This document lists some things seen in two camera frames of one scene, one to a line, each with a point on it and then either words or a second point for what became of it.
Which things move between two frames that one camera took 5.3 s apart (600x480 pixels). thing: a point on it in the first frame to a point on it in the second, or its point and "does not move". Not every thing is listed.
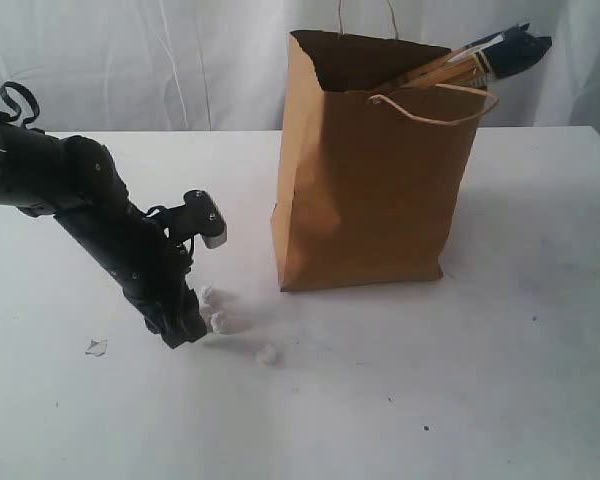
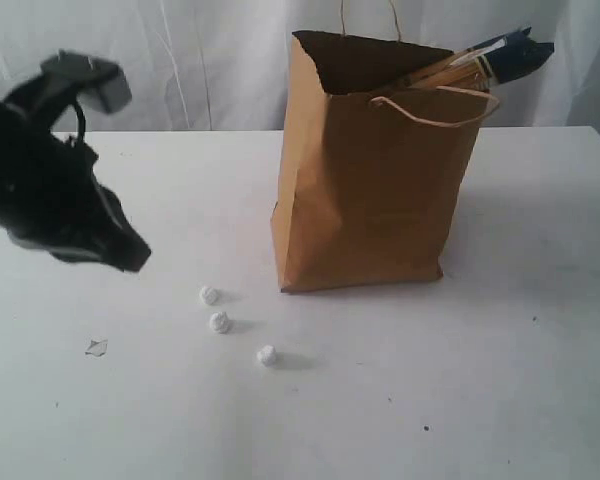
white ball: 221,322 does not move
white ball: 267,355 does not move
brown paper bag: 367,179 does not move
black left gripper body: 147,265 to 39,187
